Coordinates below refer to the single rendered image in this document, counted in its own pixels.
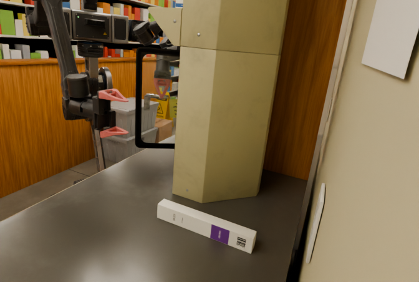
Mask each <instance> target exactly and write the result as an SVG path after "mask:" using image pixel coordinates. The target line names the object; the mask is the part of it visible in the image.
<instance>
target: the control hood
mask: <svg viewBox="0 0 419 282"><path fill-rule="evenodd" d="M148 11H149V13H150V14H151V15H152V16H153V18H154V20H156V22H157V24H158V25H159V26H160V28H161V29H162V31H163V32H164V33H165V35H166V36H167V38H168V39H169V40H170V42H171V43H172V44H173V45H174V46H181V28H182V17H183V8H172V7H149V8H148Z"/></svg>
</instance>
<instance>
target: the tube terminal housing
mask: <svg viewBox="0 0 419 282"><path fill-rule="evenodd" d="M288 8H289V0H183V17H182V28H181V47H180V69H179V80H178V102H177V113H176V135H175V157H174V168H173V190H172V193H173V194H175V195H179V196H181V197H185V198H188V199H190V200H194V201H196V202H199V203H209V202H217V201H223V200H232V199H237V198H246V197H254V196H256V195H257V194H258V192H259V187H260V183H261V175H262V168H263V164H264V156H265V152H266V145H267V137H268V133H269V125H270V121H271V114H272V106H273V102H274V94H275V89H276V82H277V75H278V70H279V63H280V59H281V51H282V43H283V39H284V31H285V27H286V20H287V12H288ZM183 46H184V47H183Z"/></svg>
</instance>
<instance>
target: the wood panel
mask: <svg viewBox="0 0 419 282"><path fill-rule="evenodd" d="M346 2H347V0H289V8H288V12H287V20H286V27H285V31H284V39H283V43H282V51H281V59H280V63H279V70H278V75H277V82H276V89H275V94H274V102H273V106H272V114H271V121H270V125H269V133H268V137H267V145H266V152H265V156H264V164H263V168H262V169H265V170H269V171H272V172H277V173H281V174H284V175H288V176H292V177H296V178H300V179H303V180H308V178H309V172H310V169H311V163H312V158H313V155H314V149H315V144H316V140H317V135H318V132H319V126H320V121H321V117H322V112H323V109H324V103H325V98H326V94H327V89H328V86H329V80H330V75H331V71H332V66H333V63H334V57H335V52H336V48H337V43H338V39H339V34H340V28H341V25H342V20H343V16H344V11H345V5H346Z"/></svg>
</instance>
